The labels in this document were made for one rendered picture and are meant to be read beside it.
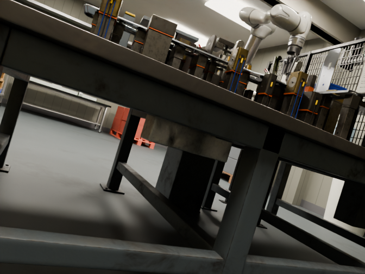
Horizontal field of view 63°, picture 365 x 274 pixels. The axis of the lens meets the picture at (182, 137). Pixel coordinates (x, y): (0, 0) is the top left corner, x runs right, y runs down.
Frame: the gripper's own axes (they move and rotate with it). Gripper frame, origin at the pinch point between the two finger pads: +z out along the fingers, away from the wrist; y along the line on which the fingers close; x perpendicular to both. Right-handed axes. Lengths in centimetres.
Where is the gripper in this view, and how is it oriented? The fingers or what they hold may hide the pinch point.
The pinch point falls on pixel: (284, 80)
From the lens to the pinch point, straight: 193.1
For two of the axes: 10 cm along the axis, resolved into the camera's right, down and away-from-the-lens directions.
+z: -2.9, 9.6, 0.1
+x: 9.1, 2.8, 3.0
